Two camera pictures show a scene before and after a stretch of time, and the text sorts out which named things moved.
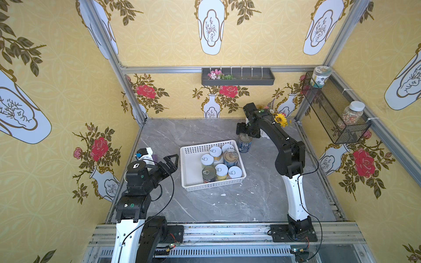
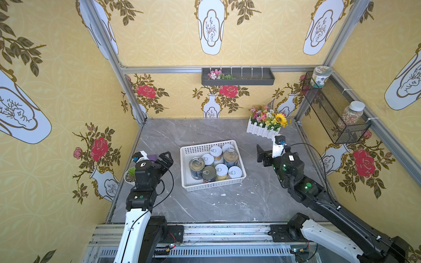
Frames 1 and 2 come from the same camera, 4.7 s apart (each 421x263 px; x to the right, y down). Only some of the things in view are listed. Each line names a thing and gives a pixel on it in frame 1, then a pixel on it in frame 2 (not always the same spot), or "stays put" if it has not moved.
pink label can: x=234 y=171 stays put
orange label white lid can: x=216 y=153 stays put
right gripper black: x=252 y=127 → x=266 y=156
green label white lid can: x=206 y=160 stays put
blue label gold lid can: x=230 y=157 stays put
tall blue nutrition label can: x=244 y=141 → x=197 y=165
